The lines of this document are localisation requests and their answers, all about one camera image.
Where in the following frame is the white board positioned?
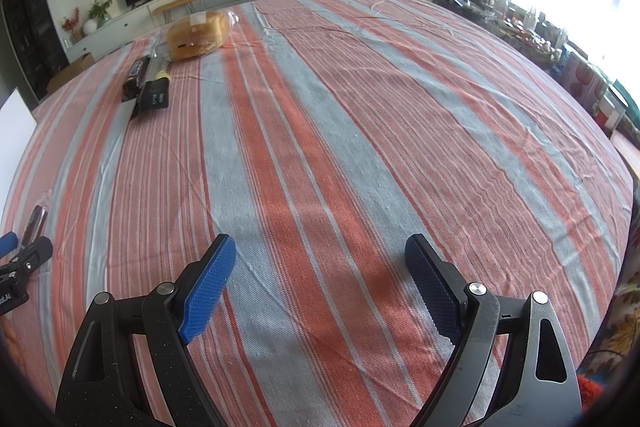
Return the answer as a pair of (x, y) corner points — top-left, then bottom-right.
(0, 89), (38, 212)

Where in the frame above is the orange grey striped tablecloth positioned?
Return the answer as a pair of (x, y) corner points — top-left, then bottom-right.
(0, 0), (635, 427)

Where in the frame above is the clutter of small household things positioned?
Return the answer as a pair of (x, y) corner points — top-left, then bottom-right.
(425, 0), (640, 138)

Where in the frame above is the black packet with yellow end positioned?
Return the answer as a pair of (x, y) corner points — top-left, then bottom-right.
(129, 74), (171, 122)

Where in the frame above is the dark bar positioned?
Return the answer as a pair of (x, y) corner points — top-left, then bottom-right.
(20, 189), (53, 248)

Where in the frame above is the dark glass display cabinet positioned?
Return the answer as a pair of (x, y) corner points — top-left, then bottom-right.
(0, 0), (68, 102)

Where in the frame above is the black packet with pale label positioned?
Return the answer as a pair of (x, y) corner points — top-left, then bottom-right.
(121, 55), (152, 102)

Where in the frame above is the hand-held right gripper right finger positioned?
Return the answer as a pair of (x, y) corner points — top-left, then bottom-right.
(404, 233), (583, 427)

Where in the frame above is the floral printed cloth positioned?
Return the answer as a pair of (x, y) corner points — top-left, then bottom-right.
(575, 267), (640, 388)

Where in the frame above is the wooden stool with metal legs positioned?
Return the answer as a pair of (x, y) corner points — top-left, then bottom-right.
(151, 0), (202, 25)

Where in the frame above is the bushy potted plant white vase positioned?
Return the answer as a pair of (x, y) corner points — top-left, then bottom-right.
(82, 0), (116, 35)

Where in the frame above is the red flower arrangement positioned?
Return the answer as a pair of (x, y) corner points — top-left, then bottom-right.
(61, 8), (83, 42)

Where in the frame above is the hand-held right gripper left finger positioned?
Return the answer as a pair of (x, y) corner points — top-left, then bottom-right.
(54, 234), (237, 427)

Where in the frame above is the brown cardboard box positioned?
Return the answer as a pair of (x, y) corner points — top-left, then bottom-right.
(47, 54), (96, 95)

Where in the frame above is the bread loaf in clear bag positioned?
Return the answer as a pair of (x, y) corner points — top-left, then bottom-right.
(152, 9), (243, 62)

